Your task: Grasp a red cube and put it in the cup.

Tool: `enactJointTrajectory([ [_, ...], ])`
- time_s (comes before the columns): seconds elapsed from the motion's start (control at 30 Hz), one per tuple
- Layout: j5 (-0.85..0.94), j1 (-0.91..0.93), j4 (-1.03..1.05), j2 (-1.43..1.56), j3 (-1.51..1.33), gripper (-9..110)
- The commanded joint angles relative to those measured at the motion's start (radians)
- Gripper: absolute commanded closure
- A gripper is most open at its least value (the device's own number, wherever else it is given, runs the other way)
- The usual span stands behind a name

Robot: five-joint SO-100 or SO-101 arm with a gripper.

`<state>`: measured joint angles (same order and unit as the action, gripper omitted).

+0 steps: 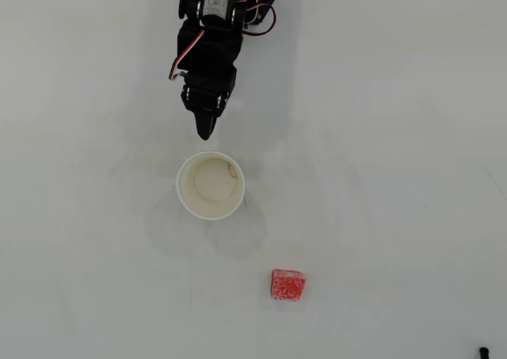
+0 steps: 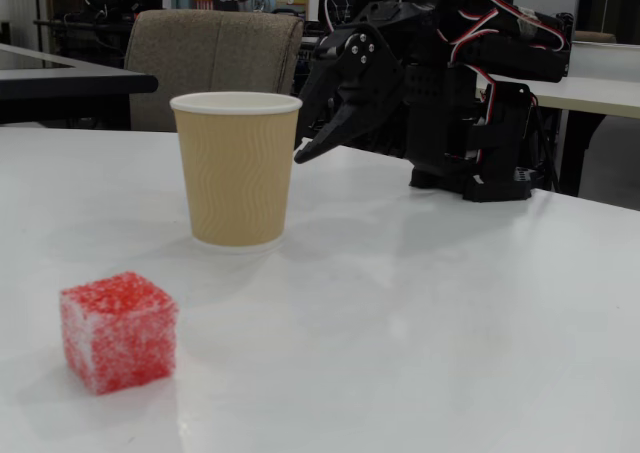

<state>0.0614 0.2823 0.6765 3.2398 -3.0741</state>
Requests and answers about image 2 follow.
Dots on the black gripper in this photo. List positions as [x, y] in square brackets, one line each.
[361, 90]

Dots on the grey-brown fabric chair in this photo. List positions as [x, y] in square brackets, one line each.
[200, 48]

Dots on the tan chair back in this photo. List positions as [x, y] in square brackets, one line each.
[595, 36]

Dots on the cluttered dark background desk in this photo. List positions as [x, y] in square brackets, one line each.
[85, 28]

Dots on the tan paper cup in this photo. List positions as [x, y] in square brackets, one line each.
[235, 173]

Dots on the white office table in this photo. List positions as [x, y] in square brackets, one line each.
[600, 93]

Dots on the red sugary candy cube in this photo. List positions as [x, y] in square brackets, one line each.
[120, 333]

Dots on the dark-edged office table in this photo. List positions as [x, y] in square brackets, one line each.
[50, 85]

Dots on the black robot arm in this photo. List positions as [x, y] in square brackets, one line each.
[500, 123]

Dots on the clear tape piece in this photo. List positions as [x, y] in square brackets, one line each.
[529, 20]

